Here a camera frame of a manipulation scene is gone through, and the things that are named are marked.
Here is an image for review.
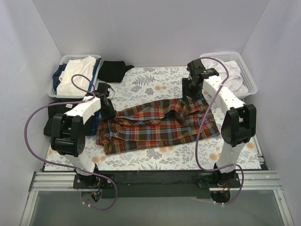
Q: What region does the red plaid long sleeve shirt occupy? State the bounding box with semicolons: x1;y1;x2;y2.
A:
96;98;220;155

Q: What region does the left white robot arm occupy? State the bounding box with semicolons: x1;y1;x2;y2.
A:
51;82;116;188

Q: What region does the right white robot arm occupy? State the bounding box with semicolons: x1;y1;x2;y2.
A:
182;57;256;187

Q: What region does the blue plaid folded shirt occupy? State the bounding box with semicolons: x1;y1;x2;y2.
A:
91;112;101;136

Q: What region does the black folded garment at back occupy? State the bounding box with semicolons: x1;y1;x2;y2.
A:
97;61;134;83

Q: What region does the crumpled white shirt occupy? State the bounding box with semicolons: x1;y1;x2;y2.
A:
201;59;248;94

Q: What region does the floral patterned table mat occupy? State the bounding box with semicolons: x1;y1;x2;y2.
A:
44;65;261;171

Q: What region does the black folded shirt with buttons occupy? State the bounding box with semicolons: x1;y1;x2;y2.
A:
43;104;96;137

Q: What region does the cream white folded shirt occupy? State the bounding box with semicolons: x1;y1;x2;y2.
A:
57;56;97;96

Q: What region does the right white plastic basket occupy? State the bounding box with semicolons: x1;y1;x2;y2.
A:
200;51;258;99

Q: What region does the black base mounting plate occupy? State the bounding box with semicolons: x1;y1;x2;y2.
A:
73;170;241;199

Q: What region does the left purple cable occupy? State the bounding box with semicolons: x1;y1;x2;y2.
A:
24;74;118;211

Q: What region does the purple cable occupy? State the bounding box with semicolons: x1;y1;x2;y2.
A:
195;56;244;205
24;74;118;211

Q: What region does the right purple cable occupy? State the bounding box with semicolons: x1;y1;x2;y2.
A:
195;56;244;205

